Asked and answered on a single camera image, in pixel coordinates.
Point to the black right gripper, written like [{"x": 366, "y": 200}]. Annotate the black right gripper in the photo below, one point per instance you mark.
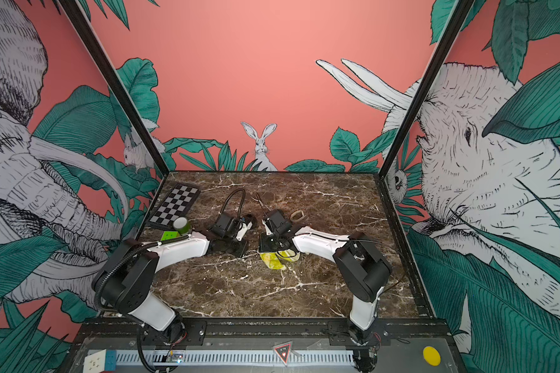
[{"x": 263, "y": 245}]

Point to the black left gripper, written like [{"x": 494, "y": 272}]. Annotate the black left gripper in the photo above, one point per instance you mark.
[{"x": 241, "y": 251}]

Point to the yellow green patterned towel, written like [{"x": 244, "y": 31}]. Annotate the yellow green patterned towel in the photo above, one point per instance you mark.
[{"x": 275, "y": 260}]

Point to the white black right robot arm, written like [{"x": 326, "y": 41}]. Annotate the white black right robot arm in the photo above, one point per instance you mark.
[{"x": 364, "y": 268}]

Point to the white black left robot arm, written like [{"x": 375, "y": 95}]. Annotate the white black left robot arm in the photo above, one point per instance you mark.
[{"x": 124, "y": 283}]

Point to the green white cylinder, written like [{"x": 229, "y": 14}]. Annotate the green white cylinder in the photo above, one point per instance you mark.
[{"x": 182, "y": 226}]

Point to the black white checkerboard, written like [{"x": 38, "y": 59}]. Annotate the black white checkerboard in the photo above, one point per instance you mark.
[{"x": 175, "y": 205}]

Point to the colourful rubik's cube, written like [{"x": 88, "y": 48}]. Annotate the colourful rubik's cube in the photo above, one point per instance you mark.
[{"x": 169, "y": 235}]

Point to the red triangle warning sticker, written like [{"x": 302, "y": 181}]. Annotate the red triangle warning sticker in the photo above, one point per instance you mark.
[{"x": 283, "y": 351}]

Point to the white power socket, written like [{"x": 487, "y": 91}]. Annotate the white power socket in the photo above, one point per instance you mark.
[{"x": 103, "y": 361}]

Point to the yellow round button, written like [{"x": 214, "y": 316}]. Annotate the yellow round button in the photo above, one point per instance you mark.
[{"x": 432, "y": 356}]

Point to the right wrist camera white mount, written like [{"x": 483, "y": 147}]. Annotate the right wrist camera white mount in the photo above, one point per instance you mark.
[{"x": 268, "y": 232}]

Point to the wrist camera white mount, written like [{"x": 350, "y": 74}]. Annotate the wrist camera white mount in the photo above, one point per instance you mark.
[
  {"x": 244, "y": 227},
  {"x": 268, "y": 232}
]

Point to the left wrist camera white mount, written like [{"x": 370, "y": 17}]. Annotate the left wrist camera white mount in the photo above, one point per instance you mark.
[{"x": 244, "y": 227}]

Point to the white slotted cable duct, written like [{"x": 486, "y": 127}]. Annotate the white slotted cable duct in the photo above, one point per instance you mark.
[{"x": 263, "y": 358}]

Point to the black front mounting rail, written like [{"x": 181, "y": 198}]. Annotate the black front mounting rail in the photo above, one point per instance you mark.
[{"x": 336, "y": 329}]

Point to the black right frame post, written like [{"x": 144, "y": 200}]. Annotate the black right frame post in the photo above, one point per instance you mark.
[{"x": 451, "y": 30}]

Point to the black frame post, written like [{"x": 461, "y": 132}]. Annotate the black frame post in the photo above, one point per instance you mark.
[
  {"x": 451, "y": 30},
  {"x": 81, "y": 24}
]

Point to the black left frame post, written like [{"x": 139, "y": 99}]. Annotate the black left frame post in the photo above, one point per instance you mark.
[{"x": 81, "y": 24}]

